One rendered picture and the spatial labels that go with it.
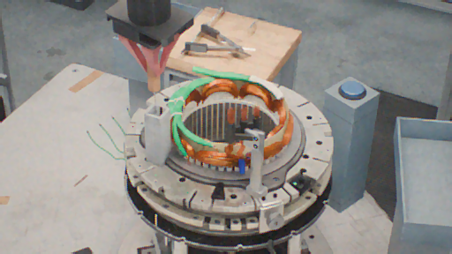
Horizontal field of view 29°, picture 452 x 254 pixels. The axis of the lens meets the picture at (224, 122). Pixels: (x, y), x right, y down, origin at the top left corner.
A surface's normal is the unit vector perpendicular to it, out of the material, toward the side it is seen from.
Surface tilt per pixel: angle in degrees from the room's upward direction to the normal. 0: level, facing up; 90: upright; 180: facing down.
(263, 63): 0
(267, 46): 0
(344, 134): 90
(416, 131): 90
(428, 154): 0
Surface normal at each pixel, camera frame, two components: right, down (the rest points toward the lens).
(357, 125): 0.68, 0.47
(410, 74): 0.02, -0.79
